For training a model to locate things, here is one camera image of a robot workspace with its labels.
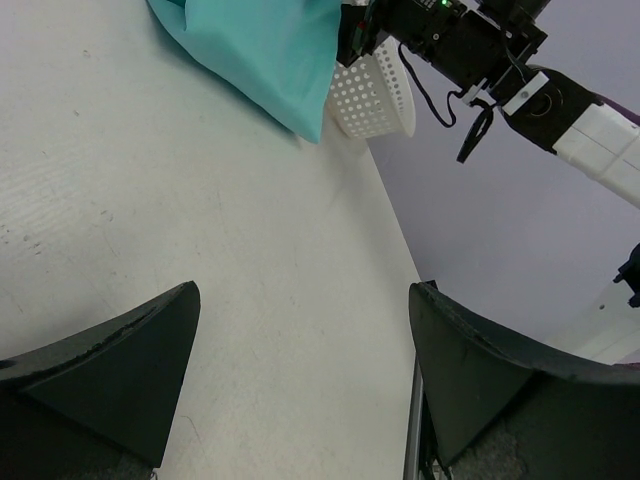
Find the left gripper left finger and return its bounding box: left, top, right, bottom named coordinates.
left=1, top=281, right=201, bottom=479

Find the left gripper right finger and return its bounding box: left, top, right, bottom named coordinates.
left=408, top=283, right=639, bottom=479

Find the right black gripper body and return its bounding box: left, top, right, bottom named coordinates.
left=336, top=0, right=548, bottom=92

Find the mint green t-shirt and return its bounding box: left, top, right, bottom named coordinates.
left=149, top=0, right=341, bottom=143

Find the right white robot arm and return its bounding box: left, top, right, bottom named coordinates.
left=336, top=0, right=639, bottom=206

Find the white plastic mesh basket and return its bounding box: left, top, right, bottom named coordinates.
left=327, top=37, right=416, bottom=139

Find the black looped cable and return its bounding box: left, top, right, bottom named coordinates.
left=397, top=42, right=496, bottom=164

